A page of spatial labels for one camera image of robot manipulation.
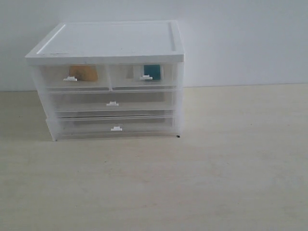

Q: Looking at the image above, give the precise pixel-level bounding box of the white bottle blue label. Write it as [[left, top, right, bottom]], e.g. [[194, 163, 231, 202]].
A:
[[140, 64, 163, 81]]

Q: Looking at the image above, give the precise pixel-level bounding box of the yellow cheese wedge sponge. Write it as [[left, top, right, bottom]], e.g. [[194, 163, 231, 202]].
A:
[[69, 65, 98, 82]]

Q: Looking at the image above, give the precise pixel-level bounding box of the white plastic drawer cabinet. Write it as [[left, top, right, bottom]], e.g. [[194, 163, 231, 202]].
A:
[[25, 20, 185, 141]]

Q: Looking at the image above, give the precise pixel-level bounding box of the bottom wide clear drawer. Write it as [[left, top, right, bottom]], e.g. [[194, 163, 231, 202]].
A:
[[55, 115, 179, 137]]

